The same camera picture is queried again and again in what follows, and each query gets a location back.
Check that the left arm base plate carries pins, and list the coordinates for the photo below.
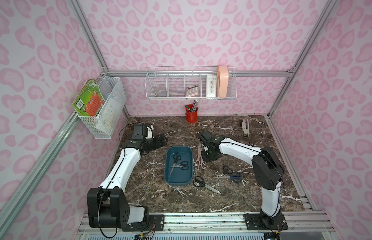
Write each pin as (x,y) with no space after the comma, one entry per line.
(156,221)

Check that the small pink calculator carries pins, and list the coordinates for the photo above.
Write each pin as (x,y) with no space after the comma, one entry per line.
(193,91)

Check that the pink scissors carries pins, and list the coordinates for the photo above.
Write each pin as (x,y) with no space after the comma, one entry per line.
(199,162)

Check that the green red booklet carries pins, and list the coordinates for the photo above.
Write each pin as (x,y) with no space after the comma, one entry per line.
(89,101)

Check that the pens in cup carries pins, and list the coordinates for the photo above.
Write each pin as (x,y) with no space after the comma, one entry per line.
(193,107)

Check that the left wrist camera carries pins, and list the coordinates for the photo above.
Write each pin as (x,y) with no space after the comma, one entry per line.
(143,132)

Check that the white wire side basket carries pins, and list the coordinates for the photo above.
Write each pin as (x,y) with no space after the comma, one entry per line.
(109,87)

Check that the white card pack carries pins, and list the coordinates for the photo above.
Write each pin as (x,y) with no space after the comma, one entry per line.
(211,86)

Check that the white paper sheet in basket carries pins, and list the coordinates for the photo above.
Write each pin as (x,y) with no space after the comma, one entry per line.
(109,116)

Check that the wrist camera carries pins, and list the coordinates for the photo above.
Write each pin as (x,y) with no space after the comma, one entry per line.
(143,132)
(206,139)

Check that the small grey handled scissors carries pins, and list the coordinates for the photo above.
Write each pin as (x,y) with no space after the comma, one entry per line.
(178,163)

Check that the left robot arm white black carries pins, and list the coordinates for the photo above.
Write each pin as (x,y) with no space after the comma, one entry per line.
(108,206)

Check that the white wire wall shelf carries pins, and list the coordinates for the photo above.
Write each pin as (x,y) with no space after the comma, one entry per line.
(177,79)

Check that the red pen cup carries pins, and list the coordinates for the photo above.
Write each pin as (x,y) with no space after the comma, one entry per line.
(191,117)

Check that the pink box on shelf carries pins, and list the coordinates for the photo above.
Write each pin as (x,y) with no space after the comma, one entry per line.
(223,77)

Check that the black handled silver scissors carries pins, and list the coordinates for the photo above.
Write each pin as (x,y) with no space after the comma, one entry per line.
(199,182)

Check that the teal plastic storage box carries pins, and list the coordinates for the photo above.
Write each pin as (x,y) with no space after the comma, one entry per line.
(179,177)

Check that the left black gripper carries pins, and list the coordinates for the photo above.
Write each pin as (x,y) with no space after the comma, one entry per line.
(159,141)

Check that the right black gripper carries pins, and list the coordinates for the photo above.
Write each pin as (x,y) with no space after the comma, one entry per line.
(206,149)

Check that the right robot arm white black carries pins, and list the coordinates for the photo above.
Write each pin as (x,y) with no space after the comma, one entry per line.
(267,167)

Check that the blue handled scissors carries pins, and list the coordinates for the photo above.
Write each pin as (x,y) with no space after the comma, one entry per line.
(228,173)

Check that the beige thread snips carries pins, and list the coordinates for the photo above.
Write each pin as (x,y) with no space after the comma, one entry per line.
(245,127)

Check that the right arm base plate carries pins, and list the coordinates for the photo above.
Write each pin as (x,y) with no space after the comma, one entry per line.
(262,221)

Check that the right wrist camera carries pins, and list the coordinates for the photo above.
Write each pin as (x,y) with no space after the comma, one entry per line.
(206,139)

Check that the clear tape roll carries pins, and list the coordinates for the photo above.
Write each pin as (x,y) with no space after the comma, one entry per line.
(161,92)

